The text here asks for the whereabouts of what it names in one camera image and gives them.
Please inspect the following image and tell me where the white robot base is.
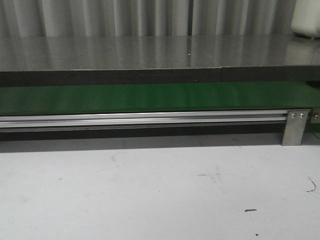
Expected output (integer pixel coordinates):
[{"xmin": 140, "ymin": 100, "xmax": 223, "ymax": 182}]
[{"xmin": 291, "ymin": 0, "xmax": 320, "ymax": 38}]

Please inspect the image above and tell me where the green conveyor belt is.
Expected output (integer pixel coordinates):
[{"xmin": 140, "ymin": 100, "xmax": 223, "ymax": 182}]
[{"xmin": 0, "ymin": 81, "xmax": 320, "ymax": 116}]

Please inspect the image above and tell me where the dark raised platform slab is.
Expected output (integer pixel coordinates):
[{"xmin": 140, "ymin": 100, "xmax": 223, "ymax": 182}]
[{"xmin": 0, "ymin": 34, "xmax": 320, "ymax": 87}]

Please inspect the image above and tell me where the grey pleated curtain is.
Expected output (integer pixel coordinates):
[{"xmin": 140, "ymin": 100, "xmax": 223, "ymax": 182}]
[{"xmin": 0, "ymin": 0, "xmax": 295, "ymax": 37}]

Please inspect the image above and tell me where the aluminium conveyor side rail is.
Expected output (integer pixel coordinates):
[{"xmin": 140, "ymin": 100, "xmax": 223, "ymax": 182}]
[{"xmin": 0, "ymin": 109, "xmax": 288, "ymax": 129}]

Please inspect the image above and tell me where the steel conveyor support bracket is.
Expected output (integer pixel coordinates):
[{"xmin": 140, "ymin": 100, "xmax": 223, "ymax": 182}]
[{"xmin": 281, "ymin": 109, "xmax": 309, "ymax": 146}]

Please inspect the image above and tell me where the steel end bracket with bolt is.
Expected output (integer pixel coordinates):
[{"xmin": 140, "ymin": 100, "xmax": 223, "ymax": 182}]
[{"xmin": 310, "ymin": 107, "xmax": 320, "ymax": 124}]

